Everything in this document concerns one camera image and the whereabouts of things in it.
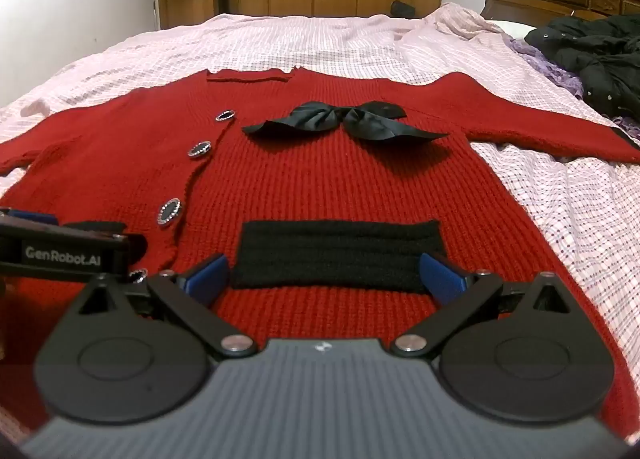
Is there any white pillow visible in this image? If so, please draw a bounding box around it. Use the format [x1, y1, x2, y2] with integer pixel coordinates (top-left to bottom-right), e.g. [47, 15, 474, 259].
[495, 19, 538, 37]

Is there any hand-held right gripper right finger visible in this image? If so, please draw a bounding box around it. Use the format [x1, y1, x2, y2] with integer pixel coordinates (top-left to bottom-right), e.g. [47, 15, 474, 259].
[390, 251, 574, 360]

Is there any purple lace cloth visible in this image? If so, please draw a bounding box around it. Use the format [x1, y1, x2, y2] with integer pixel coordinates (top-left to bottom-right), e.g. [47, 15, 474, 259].
[502, 34, 640, 142]

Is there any black jacket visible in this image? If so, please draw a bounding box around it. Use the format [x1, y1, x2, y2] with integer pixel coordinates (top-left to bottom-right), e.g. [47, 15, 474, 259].
[525, 13, 640, 119]

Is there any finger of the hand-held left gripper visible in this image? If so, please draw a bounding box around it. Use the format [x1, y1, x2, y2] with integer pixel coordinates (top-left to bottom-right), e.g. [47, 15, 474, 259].
[0, 208, 59, 227]

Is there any red knit sweater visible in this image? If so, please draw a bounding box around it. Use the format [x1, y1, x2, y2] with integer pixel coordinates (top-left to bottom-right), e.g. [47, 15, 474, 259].
[0, 68, 640, 440]

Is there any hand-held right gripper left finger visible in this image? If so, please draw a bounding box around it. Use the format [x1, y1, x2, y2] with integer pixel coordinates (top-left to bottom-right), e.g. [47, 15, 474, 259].
[75, 253, 259, 361]

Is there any pink checked bed sheet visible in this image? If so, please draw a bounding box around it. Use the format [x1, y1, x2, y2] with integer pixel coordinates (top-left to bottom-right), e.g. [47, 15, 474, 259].
[0, 3, 640, 440]

